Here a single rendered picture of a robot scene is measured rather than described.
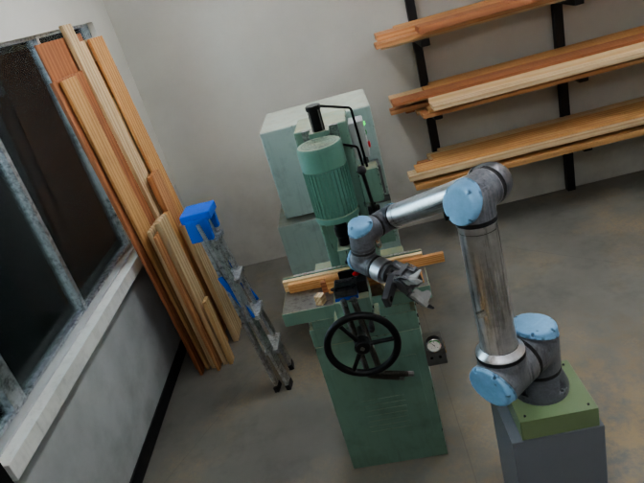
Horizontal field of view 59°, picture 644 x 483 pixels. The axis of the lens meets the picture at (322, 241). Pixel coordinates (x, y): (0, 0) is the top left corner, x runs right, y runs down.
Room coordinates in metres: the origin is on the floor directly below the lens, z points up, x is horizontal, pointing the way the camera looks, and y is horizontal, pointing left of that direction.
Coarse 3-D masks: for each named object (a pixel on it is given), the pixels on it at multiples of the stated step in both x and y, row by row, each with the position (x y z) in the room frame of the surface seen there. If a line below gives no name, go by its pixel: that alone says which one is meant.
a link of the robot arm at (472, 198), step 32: (448, 192) 1.41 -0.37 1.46; (480, 192) 1.36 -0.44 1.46; (480, 224) 1.36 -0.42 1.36; (480, 256) 1.36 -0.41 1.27; (480, 288) 1.37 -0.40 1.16; (480, 320) 1.38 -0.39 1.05; (512, 320) 1.36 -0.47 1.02; (480, 352) 1.39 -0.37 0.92; (512, 352) 1.34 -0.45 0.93; (480, 384) 1.37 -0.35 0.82; (512, 384) 1.31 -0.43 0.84
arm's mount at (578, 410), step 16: (576, 384) 1.45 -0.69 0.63; (576, 400) 1.39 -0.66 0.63; (592, 400) 1.37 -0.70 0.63; (512, 416) 1.47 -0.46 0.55; (528, 416) 1.37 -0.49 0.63; (544, 416) 1.35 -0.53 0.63; (560, 416) 1.34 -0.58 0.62; (576, 416) 1.34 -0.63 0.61; (592, 416) 1.33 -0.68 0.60; (528, 432) 1.35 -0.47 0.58; (544, 432) 1.35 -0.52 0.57; (560, 432) 1.34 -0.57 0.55
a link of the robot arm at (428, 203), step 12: (504, 168) 1.46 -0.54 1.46; (432, 192) 1.69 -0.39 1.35; (444, 192) 1.63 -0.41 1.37; (396, 204) 1.85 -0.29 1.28; (408, 204) 1.78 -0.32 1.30; (420, 204) 1.72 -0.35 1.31; (432, 204) 1.67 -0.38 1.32; (384, 216) 1.88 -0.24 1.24; (396, 216) 1.82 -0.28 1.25; (408, 216) 1.77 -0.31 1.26; (420, 216) 1.74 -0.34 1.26; (384, 228) 1.86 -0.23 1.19; (396, 228) 1.88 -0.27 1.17
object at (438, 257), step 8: (424, 256) 2.04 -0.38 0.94; (432, 256) 2.03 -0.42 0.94; (440, 256) 2.02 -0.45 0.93; (416, 264) 2.04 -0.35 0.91; (424, 264) 2.03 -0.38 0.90; (304, 280) 2.13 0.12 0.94; (312, 280) 2.11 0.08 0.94; (320, 280) 2.10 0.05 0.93; (288, 288) 2.12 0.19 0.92; (296, 288) 2.12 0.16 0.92; (304, 288) 2.11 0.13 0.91; (312, 288) 2.11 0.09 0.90
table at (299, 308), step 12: (372, 288) 1.97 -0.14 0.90; (396, 288) 1.92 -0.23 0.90; (420, 288) 1.89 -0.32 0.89; (288, 300) 2.07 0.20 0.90; (300, 300) 2.04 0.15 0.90; (312, 300) 2.02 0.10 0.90; (396, 300) 1.90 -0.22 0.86; (408, 300) 1.89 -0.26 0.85; (288, 312) 1.97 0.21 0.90; (300, 312) 1.96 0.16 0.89; (312, 312) 1.95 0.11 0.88; (324, 312) 1.95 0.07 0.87; (288, 324) 1.97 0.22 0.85
